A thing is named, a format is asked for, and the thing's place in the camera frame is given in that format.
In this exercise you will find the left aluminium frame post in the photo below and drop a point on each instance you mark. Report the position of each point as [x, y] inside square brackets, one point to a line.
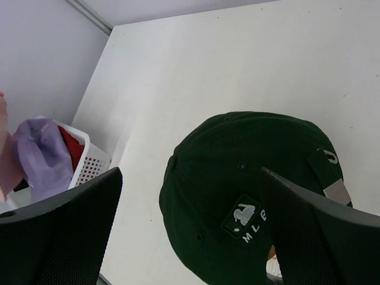
[83, 8]

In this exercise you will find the pink baseball cap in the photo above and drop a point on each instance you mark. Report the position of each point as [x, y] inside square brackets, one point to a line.
[11, 172]

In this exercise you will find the red baseball cap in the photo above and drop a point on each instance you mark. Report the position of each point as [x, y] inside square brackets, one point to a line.
[74, 147]

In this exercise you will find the wooden hat stand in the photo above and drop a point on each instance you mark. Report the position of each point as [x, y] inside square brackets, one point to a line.
[272, 253]

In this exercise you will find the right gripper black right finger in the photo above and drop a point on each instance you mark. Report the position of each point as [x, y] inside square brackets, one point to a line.
[317, 240]

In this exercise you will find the dark green baseball cap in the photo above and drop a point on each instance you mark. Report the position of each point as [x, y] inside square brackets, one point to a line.
[210, 201]

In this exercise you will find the white plastic basket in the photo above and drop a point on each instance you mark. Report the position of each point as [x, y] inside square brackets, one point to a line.
[93, 162]

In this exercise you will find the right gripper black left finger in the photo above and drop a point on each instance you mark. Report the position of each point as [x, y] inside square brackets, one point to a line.
[62, 239]

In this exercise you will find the lavender baseball cap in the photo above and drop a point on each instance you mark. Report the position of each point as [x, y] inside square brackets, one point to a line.
[42, 153]

